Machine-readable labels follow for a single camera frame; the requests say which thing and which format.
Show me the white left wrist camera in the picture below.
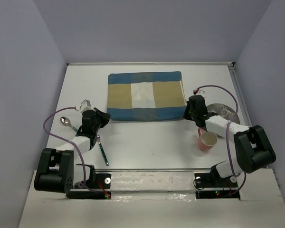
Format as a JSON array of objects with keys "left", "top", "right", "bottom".
[{"left": 80, "top": 99, "right": 93, "bottom": 113}]

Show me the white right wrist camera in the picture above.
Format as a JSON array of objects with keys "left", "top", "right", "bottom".
[{"left": 193, "top": 88, "right": 206, "bottom": 99}]

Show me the fork with green handle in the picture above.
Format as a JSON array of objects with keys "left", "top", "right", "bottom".
[{"left": 97, "top": 133, "right": 109, "bottom": 166}]

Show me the pink ceramic mug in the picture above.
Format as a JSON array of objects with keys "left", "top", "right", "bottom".
[{"left": 198, "top": 128, "right": 218, "bottom": 152}]

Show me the grey plate with deer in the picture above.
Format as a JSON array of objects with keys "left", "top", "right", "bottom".
[{"left": 207, "top": 103, "right": 240, "bottom": 124}]

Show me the white taped front rail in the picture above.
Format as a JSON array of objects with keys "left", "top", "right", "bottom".
[{"left": 110, "top": 171, "right": 196, "bottom": 194}]

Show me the spoon with green handle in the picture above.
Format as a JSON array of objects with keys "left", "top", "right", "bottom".
[{"left": 60, "top": 116, "right": 78, "bottom": 132}]

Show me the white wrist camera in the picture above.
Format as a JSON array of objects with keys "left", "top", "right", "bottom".
[
  {"left": 193, "top": 88, "right": 206, "bottom": 99},
  {"left": 80, "top": 99, "right": 93, "bottom": 113}
]

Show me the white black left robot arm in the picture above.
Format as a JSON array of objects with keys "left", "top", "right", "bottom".
[{"left": 34, "top": 107, "right": 111, "bottom": 194}]

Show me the blue beige checked cloth placemat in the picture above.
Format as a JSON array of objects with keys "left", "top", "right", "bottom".
[{"left": 107, "top": 71, "right": 186, "bottom": 122}]

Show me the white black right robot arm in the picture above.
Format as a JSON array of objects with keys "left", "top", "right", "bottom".
[{"left": 183, "top": 95, "right": 276, "bottom": 190}]

